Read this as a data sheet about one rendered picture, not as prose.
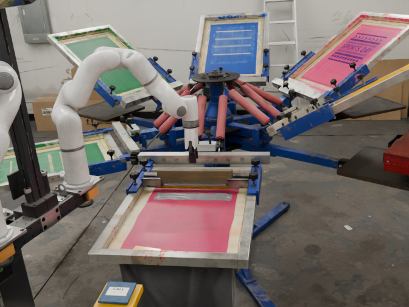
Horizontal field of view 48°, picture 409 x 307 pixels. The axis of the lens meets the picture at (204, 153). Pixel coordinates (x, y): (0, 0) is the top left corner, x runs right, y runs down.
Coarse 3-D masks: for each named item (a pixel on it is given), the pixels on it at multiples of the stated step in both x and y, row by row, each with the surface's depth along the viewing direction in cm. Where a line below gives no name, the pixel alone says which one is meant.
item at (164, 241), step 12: (156, 192) 218; (180, 192) 216; (156, 204) 207; (168, 204) 206; (180, 204) 206; (144, 216) 197; (132, 240) 180; (144, 240) 180; (156, 240) 179; (168, 240) 179
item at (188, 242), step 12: (204, 192) 215; (216, 192) 214; (228, 192) 213; (192, 204) 205; (204, 204) 204; (216, 204) 203; (228, 204) 203; (228, 216) 193; (228, 228) 184; (180, 240) 178; (192, 240) 178; (204, 240) 177; (216, 240) 176; (228, 240) 176
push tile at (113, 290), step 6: (108, 282) 154; (114, 282) 154; (120, 282) 154; (126, 282) 154; (108, 288) 151; (114, 288) 151; (120, 288) 151; (126, 288) 151; (132, 288) 150; (102, 294) 148; (108, 294) 148; (114, 294) 148; (120, 294) 148; (126, 294) 148; (132, 294) 149; (102, 300) 146; (108, 300) 146; (114, 300) 145; (120, 300) 145; (126, 300) 145
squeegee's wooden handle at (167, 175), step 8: (160, 176) 217; (168, 176) 216; (176, 176) 216; (184, 176) 215; (192, 176) 214; (200, 176) 214; (208, 176) 213; (216, 176) 212; (224, 176) 212; (232, 176) 214
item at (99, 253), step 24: (168, 168) 235; (192, 168) 233; (216, 168) 231; (240, 168) 229; (120, 216) 192; (240, 240) 169; (168, 264) 163; (192, 264) 162; (216, 264) 160; (240, 264) 159
